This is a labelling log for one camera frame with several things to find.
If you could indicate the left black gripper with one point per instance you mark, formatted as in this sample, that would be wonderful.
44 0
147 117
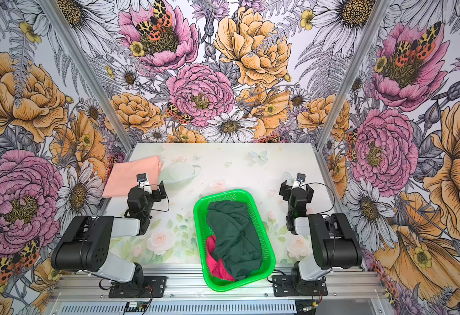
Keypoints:
158 191

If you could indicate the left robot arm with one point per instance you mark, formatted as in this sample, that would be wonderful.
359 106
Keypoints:
85 245

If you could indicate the left aluminium frame post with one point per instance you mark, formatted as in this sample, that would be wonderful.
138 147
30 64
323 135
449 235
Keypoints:
65 32

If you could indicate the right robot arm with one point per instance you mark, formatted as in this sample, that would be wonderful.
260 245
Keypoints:
333 244

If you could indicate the magenta t-shirt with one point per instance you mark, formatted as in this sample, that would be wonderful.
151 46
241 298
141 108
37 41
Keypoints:
216 268

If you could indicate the folded peach t-shirt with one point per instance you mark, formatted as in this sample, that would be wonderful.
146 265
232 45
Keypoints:
124 176

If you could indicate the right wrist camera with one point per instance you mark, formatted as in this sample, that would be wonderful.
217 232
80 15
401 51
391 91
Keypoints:
299 180

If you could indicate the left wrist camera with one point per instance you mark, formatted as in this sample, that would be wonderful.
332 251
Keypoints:
143 182

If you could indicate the small green circuit board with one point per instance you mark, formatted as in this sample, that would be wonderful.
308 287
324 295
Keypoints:
136 307

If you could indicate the dark green t-shirt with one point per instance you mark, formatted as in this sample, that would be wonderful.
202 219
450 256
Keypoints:
237 242

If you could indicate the right aluminium frame post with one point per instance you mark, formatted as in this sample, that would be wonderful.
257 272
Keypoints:
376 17

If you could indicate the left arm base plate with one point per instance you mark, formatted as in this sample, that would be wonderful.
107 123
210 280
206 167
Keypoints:
146 287

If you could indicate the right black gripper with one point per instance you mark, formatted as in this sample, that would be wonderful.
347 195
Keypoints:
285 189

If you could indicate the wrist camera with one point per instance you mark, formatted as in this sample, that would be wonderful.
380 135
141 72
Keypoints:
143 182
299 180

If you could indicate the green plastic laundry basket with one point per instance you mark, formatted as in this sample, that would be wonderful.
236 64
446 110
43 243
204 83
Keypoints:
203 231

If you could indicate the aluminium frame post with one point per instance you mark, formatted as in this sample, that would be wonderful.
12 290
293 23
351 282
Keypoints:
376 17
65 32

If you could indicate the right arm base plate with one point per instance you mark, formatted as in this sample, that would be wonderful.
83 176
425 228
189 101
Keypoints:
294 286

